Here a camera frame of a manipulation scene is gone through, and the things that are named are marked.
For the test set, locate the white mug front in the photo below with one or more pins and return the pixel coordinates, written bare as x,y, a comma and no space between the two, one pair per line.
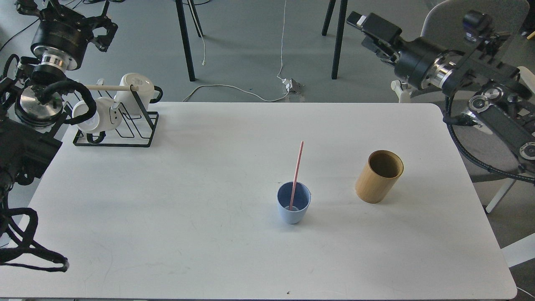
106,118

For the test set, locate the white power plug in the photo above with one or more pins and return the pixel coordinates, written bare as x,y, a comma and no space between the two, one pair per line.
291,86

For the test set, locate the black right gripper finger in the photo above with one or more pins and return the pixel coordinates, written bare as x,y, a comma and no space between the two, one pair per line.
378,29

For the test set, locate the white mug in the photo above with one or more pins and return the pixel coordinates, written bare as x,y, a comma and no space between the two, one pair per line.
140,92
106,118

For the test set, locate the blue plastic cup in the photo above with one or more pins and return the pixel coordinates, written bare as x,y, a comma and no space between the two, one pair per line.
301,202

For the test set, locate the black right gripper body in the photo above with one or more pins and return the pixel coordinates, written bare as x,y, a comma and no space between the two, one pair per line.
412,60

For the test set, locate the black wire mug rack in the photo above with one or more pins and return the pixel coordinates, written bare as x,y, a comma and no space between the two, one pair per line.
134,131

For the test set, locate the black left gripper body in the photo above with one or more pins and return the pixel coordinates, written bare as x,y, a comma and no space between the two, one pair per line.
63,32

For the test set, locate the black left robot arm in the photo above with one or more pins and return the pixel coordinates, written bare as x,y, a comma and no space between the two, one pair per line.
37,98

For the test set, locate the bamboo cylinder holder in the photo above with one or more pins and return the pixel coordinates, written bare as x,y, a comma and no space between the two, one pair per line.
380,173

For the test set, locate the white mug rear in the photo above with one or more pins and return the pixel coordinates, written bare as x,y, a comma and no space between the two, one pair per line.
140,92

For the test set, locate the black table leg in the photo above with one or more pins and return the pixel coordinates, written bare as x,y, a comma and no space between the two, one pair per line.
184,33
339,32

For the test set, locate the black table leg right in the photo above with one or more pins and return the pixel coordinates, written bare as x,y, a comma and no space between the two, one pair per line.
339,32

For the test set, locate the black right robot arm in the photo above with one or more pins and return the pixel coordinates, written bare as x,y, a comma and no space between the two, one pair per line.
479,89

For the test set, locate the black table leg left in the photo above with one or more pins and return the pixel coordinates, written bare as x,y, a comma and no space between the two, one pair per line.
184,33

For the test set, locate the grey office chair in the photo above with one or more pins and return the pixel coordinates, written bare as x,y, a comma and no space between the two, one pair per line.
443,26

